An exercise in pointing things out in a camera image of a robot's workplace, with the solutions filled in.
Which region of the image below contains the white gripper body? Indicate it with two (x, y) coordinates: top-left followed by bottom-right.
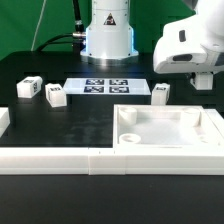
(153, 15), (224, 74)

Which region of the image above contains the white square tabletop panel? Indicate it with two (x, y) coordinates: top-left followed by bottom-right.
(113, 105), (224, 148)

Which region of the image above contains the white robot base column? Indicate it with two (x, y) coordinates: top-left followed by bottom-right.
(80, 0), (139, 66)

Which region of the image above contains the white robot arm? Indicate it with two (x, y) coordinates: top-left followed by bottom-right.
(153, 0), (224, 74)

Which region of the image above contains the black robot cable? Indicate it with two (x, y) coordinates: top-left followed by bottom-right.
(34, 0), (88, 53)

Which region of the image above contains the white obstacle fence wall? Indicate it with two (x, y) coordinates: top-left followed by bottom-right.
(0, 109), (224, 175)

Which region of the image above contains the white marker base plate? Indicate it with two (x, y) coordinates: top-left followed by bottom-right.
(63, 78), (151, 96)

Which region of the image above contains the white thin cable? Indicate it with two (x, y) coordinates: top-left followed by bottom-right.
(30, 0), (48, 52)

